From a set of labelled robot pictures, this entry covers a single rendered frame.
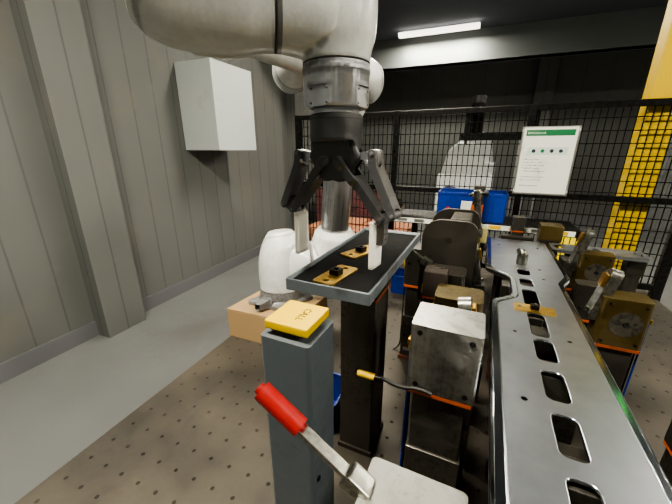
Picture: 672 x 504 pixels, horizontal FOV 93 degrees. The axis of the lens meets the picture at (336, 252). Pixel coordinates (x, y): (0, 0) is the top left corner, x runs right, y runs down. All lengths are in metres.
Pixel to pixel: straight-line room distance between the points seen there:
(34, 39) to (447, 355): 2.65
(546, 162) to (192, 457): 1.75
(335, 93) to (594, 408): 0.57
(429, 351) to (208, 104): 2.96
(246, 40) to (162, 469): 0.82
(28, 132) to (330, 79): 2.45
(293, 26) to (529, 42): 6.14
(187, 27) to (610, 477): 0.69
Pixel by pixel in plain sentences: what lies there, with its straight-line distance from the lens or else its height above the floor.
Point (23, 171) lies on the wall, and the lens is 2.73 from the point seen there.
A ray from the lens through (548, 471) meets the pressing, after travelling 0.51.
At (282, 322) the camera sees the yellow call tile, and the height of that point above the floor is 1.16.
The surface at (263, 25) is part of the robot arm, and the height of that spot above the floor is 1.49.
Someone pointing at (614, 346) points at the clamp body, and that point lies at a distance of 0.98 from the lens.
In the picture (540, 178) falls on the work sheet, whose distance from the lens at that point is 1.82.
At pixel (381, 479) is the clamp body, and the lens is 0.37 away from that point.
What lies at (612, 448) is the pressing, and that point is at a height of 1.00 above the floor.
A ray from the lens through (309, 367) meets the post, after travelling 0.40.
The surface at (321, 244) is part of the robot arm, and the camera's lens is 1.12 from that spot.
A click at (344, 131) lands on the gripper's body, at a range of 0.44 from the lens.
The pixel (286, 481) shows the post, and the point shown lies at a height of 0.91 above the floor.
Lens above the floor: 1.36
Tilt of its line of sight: 18 degrees down
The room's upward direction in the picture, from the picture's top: straight up
